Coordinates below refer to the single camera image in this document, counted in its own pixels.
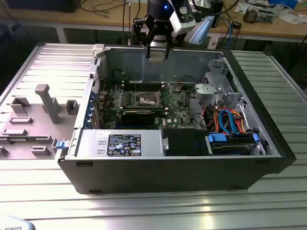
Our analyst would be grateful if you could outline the silver CPU chip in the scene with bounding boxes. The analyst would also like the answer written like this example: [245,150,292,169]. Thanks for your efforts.
[149,51,166,62]

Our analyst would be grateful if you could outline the black graphics card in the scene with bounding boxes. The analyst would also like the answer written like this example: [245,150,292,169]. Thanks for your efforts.
[121,110,156,127]

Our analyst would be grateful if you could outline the white case latch handle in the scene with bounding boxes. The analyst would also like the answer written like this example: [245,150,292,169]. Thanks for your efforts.
[92,44,105,58]

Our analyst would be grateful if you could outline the small open metal drive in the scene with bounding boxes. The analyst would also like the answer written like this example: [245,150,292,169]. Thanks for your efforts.
[258,9,275,24]

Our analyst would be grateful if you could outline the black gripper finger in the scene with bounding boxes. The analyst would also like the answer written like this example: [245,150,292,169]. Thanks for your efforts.
[133,15,154,59]
[165,33,173,59]

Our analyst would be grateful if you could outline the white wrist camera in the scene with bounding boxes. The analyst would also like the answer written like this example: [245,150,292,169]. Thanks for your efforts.
[169,6,197,34]

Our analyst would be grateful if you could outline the blue flat data wire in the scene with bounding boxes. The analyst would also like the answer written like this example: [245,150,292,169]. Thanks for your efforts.
[218,109,238,135]

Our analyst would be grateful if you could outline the black RAM slot bank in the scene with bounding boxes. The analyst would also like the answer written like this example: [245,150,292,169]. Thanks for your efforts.
[122,80,166,92]
[104,106,168,114]

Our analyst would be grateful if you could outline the white paper sheets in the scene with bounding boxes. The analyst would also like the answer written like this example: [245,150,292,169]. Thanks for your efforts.
[279,13,307,25]

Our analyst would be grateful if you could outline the pale teach pendant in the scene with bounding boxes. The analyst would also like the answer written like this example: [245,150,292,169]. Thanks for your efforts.
[0,214,36,230]

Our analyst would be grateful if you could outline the wooden workbench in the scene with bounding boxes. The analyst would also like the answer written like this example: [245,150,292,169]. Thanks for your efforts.
[0,0,307,44]

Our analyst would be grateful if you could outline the silver power supply unit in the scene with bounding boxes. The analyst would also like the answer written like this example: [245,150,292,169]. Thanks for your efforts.
[79,129,164,158]

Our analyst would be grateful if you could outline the black open PC case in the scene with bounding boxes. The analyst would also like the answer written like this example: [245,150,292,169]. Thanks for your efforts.
[54,44,297,195]

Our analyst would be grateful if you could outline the copper finned cooler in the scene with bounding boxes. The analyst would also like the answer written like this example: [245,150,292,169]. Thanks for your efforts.
[243,6,259,24]

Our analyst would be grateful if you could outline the black equipment box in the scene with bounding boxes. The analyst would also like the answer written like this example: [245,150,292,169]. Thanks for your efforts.
[4,0,79,13]

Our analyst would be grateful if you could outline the green motherboard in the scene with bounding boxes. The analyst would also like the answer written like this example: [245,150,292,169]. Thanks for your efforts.
[94,81,192,131]

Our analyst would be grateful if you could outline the silver metal drive cage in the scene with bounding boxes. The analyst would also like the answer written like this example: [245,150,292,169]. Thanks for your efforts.
[194,59,243,108]

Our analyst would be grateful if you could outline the grey parts rack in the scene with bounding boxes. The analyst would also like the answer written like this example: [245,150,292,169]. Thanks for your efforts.
[0,83,80,160]

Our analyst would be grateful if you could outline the CPU socket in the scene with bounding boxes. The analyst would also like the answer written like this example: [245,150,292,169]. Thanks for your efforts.
[135,91,161,107]

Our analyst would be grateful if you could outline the hard disk in blue carrier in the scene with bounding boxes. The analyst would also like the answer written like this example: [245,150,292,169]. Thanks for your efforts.
[208,133,261,156]

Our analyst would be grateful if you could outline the metal socket cover frame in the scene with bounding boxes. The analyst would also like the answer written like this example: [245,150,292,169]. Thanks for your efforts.
[156,84,174,104]

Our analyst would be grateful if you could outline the orange wire bundle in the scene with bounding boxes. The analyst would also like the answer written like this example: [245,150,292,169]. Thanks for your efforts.
[203,106,248,134]

